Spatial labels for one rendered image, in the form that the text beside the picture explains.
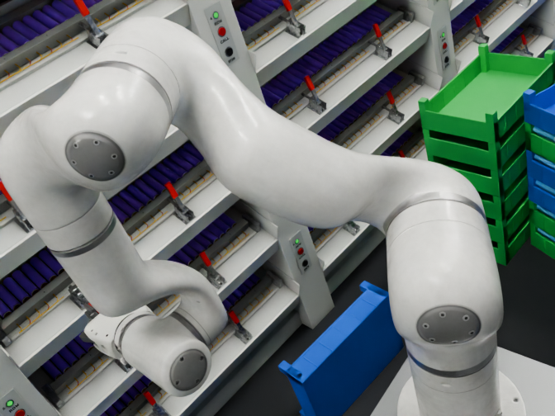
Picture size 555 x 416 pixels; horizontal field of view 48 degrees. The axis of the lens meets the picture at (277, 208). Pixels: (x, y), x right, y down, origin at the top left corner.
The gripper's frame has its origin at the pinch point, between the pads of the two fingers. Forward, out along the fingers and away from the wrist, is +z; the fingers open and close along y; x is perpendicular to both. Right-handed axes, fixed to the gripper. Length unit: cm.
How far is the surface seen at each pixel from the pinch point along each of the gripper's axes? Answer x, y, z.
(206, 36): 30, 46, 0
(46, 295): 3.7, -4.2, 10.3
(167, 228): -0.2, 22.1, 8.2
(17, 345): 0.1, -13.5, 8.7
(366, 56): 2, 93, 10
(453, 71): -19, 122, 8
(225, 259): -18.3, 31.9, 12.5
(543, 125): -20, 97, -32
